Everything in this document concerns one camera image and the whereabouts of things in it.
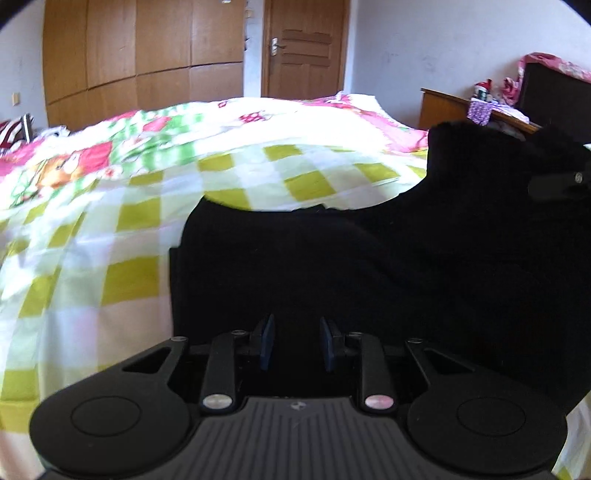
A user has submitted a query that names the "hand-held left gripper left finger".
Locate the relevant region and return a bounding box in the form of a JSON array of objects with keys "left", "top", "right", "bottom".
[{"left": 122, "top": 314, "right": 278, "bottom": 414}]

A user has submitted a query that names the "wooden side cabinet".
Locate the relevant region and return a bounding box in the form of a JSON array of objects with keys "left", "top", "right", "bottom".
[{"left": 420, "top": 88, "right": 544, "bottom": 136}]

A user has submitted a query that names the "pink floral cloth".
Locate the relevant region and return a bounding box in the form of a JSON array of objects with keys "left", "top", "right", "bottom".
[{"left": 502, "top": 52, "right": 591, "bottom": 108}]

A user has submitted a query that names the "dark screen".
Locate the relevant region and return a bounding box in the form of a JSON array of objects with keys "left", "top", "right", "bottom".
[{"left": 521, "top": 62, "right": 591, "bottom": 145}]

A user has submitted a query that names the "red white striped pillow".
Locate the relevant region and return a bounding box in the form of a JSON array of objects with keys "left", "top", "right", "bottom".
[{"left": 0, "top": 114, "right": 34, "bottom": 154}]

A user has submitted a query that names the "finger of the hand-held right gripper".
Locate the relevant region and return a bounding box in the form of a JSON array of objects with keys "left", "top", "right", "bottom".
[{"left": 527, "top": 170, "right": 591, "bottom": 202}]

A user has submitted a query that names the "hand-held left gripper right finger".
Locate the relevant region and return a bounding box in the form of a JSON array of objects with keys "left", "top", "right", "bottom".
[{"left": 320, "top": 316, "right": 477, "bottom": 412}]

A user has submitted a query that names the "wooden wardrobe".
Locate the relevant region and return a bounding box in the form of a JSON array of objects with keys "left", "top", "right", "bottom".
[{"left": 42, "top": 0, "right": 246, "bottom": 133}]

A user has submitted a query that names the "checked floral bed quilt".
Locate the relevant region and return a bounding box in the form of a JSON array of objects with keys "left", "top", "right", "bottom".
[{"left": 0, "top": 91, "right": 591, "bottom": 480}]

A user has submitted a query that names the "purple patterned cloth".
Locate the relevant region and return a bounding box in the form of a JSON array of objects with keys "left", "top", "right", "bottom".
[{"left": 467, "top": 100, "right": 494, "bottom": 127}]

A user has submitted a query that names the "wooden door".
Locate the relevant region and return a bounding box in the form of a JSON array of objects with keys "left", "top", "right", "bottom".
[{"left": 261, "top": 0, "right": 350, "bottom": 100}]

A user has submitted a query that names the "black velvet sweater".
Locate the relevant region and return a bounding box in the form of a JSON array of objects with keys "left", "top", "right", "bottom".
[{"left": 168, "top": 121, "right": 591, "bottom": 411}]

